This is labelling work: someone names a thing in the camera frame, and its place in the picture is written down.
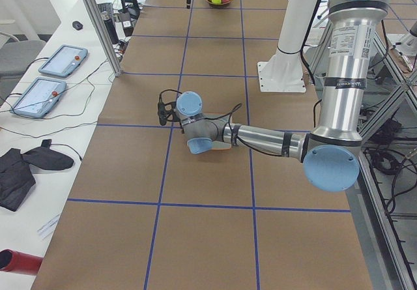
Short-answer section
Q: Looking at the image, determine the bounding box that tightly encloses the blue teach pendant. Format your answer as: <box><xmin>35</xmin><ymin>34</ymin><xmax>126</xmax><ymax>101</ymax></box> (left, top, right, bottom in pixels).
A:
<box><xmin>38</xmin><ymin>44</ymin><xmax>88</xmax><ymax>78</ymax></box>
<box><xmin>10</xmin><ymin>77</ymin><xmax>67</xmax><ymax>119</ymax></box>

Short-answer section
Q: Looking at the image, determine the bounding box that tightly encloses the aluminium frame post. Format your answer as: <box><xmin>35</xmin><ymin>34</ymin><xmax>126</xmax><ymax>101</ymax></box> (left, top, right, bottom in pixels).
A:
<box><xmin>82</xmin><ymin>0</ymin><xmax>122</xmax><ymax>77</ymax></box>

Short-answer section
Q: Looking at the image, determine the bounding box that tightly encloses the white camera pole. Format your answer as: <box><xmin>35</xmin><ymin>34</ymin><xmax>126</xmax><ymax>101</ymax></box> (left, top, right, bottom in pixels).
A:
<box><xmin>257</xmin><ymin>0</ymin><xmax>320</xmax><ymax>93</ymax></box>

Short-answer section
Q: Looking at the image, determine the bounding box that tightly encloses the black computer mouse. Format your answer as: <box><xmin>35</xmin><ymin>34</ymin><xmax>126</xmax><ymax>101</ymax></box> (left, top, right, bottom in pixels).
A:
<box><xmin>72</xmin><ymin>21</ymin><xmax>83</xmax><ymax>31</ymax></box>

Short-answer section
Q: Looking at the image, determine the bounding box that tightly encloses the black cloth bundle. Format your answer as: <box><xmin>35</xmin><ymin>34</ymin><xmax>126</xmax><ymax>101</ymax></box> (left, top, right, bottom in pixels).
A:
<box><xmin>1</xmin><ymin>139</ymin><xmax>74</xmax><ymax>212</ymax></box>

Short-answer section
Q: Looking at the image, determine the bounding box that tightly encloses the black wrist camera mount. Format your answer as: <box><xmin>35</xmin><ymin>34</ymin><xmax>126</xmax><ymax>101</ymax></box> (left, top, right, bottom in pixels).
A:
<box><xmin>157</xmin><ymin>89</ymin><xmax>180</xmax><ymax>126</ymax></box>

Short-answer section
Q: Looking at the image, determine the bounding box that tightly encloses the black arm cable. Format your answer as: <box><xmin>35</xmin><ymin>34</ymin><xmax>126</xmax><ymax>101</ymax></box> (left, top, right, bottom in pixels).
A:
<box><xmin>158</xmin><ymin>89</ymin><xmax>323</xmax><ymax>157</ymax></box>

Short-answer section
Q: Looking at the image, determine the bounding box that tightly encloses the red cylinder tube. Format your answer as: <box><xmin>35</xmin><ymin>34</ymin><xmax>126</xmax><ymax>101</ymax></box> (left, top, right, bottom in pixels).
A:
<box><xmin>1</xmin><ymin>249</ymin><xmax>43</xmax><ymax>276</ymax></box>

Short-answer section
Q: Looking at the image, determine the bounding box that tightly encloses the grey square plate orange rim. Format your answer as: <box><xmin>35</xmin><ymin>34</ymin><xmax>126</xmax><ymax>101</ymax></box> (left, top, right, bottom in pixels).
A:
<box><xmin>207</xmin><ymin>113</ymin><xmax>231</xmax><ymax>151</ymax></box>

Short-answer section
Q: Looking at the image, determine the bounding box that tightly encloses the near blue teach pendant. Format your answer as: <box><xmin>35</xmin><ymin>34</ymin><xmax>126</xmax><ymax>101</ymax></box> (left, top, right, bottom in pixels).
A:
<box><xmin>10</xmin><ymin>77</ymin><xmax>67</xmax><ymax>119</ymax></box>

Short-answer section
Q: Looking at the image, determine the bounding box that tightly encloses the black water bottle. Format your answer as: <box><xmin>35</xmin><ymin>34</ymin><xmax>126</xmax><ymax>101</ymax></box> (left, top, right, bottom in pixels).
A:
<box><xmin>100</xmin><ymin>11</ymin><xmax>119</xmax><ymax>45</ymax></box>

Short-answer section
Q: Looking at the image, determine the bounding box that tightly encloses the far blue teach pendant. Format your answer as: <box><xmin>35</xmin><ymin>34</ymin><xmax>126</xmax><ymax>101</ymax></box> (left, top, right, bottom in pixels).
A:
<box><xmin>38</xmin><ymin>44</ymin><xmax>88</xmax><ymax>78</ymax></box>

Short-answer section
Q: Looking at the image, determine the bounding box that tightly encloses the brown paper table mat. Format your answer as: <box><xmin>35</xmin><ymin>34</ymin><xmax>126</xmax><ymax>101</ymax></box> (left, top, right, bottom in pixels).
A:
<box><xmin>33</xmin><ymin>0</ymin><xmax>372</xmax><ymax>289</ymax></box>

